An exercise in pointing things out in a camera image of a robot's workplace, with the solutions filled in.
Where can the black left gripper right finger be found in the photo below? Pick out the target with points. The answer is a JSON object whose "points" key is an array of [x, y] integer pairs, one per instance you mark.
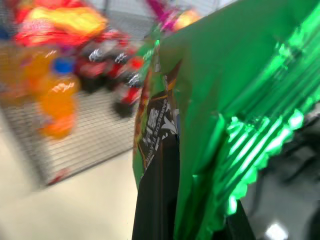
{"points": [[240, 225]]}

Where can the orange soda bottle blue cap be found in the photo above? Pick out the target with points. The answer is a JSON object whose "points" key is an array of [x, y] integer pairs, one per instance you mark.
{"points": [[27, 72], [58, 100]]}

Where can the green barbecue chip bag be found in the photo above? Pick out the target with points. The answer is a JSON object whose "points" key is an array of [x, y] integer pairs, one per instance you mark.
{"points": [[225, 75]]}

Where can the red yellow snack bag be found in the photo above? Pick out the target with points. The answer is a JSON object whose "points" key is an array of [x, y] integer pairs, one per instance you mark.
{"points": [[62, 21]]}

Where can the magenta snack bag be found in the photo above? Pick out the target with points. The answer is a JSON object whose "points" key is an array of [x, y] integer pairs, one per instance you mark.
{"points": [[165, 15]]}

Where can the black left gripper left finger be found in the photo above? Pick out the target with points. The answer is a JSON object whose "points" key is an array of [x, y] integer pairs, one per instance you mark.
{"points": [[156, 200]]}

